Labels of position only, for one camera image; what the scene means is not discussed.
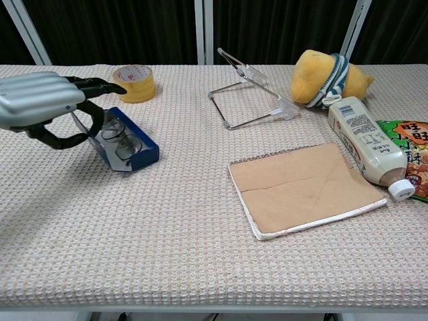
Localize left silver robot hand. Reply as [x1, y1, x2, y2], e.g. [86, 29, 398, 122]
[0, 72, 128, 150]

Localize black eyeglasses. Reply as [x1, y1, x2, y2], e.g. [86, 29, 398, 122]
[100, 117, 143, 167]

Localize grey tray blue edge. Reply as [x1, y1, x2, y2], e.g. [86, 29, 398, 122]
[72, 106, 161, 173]

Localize black pleated curtain panel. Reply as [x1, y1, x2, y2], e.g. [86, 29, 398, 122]
[16, 0, 198, 66]
[354, 0, 428, 64]
[0, 9, 37, 66]
[213, 0, 355, 66]

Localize yellow packing tape roll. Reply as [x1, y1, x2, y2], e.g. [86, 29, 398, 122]
[112, 64, 156, 104]

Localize beige waffle tablecloth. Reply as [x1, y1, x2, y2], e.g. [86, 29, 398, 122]
[0, 63, 428, 308]

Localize yellow plush toy striped scarf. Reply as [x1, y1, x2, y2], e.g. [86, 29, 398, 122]
[289, 49, 375, 108]

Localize brown spiral notebook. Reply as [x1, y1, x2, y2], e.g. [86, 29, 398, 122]
[228, 142, 388, 241]

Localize beige sauce squeeze bottle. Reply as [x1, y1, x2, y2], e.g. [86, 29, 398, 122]
[327, 96, 417, 201]

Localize green snack bag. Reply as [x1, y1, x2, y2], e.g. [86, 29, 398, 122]
[376, 119, 428, 204]

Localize grey aluminium partition post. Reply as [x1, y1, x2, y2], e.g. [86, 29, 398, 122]
[339, 0, 372, 64]
[0, 0, 53, 66]
[193, 0, 215, 66]

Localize metal wire folding stand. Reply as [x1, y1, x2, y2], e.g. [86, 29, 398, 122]
[207, 47, 302, 130]

